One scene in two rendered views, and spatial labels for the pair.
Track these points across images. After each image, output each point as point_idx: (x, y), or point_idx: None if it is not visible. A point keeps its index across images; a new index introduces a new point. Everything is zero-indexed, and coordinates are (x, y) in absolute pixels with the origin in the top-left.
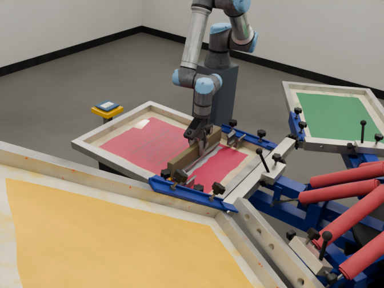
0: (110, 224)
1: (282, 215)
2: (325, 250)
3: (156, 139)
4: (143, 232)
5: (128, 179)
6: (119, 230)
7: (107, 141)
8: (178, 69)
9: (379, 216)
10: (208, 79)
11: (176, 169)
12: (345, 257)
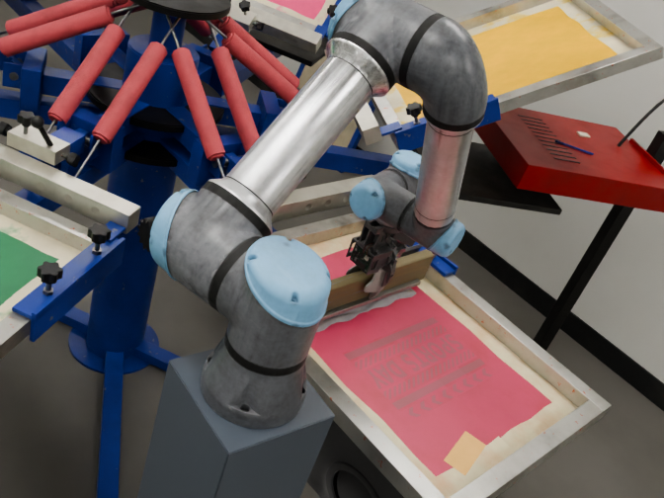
0: (531, 67)
1: None
2: None
3: (429, 384)
4: (500, 76)
5: (523, 92)
6: (522, 67)
7: (538, 412)
8: (456, 220)
9: (162, 113)
10: (403, 157)
11: None
12: (266, 102)
